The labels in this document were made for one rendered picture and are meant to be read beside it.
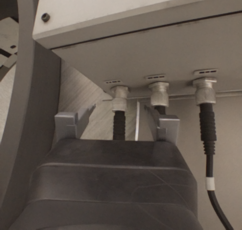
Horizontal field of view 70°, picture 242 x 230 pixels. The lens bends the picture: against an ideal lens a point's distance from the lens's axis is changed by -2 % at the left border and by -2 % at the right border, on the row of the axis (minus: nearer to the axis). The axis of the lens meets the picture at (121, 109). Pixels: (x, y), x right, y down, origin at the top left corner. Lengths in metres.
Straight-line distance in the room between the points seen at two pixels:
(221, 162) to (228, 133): 0.03
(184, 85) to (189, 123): 0.04
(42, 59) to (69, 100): 0.06
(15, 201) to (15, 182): 0.02
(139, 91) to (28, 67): 0.13
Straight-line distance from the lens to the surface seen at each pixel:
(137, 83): 0.15
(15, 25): 0.87
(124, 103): 0.16
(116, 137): 0.15
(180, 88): 0.17
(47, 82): 0.23
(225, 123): 0.19
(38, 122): 0.22
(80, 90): 0.23
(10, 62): 1.15
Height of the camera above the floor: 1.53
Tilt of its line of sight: 5 degrees down
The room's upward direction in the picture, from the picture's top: 46 degrees clockwise
